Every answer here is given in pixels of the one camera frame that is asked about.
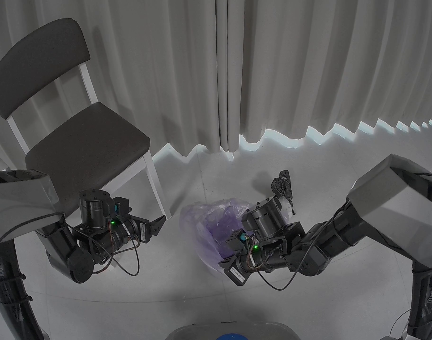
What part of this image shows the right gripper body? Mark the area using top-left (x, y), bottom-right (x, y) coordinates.
top-left (219, 246), bottom-right (284, 287)

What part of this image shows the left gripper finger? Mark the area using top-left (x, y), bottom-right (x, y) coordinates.
top-left (149, 215), bottom-right (166, 239)

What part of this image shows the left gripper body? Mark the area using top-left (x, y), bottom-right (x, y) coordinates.
top-left (112, 217), bottom-right (154, 256)

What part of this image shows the white printed wrapper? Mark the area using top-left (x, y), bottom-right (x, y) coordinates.
top-left (278, 196), bottom-right (295, 216)

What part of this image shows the black plastic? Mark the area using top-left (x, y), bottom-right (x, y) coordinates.
top-left (271, 170), bottom-right (294, 215)

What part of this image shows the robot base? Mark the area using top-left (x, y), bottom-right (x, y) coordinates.
top-left (165, 321), bottom-right (301, 340)

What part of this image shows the white trash bin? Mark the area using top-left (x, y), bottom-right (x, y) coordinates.
top-left (193, 208), bottom-right (259, 275)

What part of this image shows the white chair dark grey seat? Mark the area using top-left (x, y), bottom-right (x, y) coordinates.
top-left (0, 18), bottom-right (172, 272)

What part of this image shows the white curtain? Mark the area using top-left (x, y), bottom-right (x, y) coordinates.
top-left (229, 0), bottom-right (432, 153)
top-left (0, 0), bottom-right (230, 171)

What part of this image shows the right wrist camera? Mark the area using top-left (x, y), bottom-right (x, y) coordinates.
top-left (226, 229), bottom-right (251, 253)

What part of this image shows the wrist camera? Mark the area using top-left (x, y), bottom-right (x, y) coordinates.
top-left (226, 229), bottom-right (251, 253)
top-left (111, 197), bottom-right (132, 220)

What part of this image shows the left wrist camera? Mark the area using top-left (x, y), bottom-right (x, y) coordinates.
top-left (111, 197), bottom-right (132, 220)

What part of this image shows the black cable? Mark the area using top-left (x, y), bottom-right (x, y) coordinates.
top-left (257, 257), bottom-right (311, 292)
top-left (108, 239), bottom-right (141, 276)

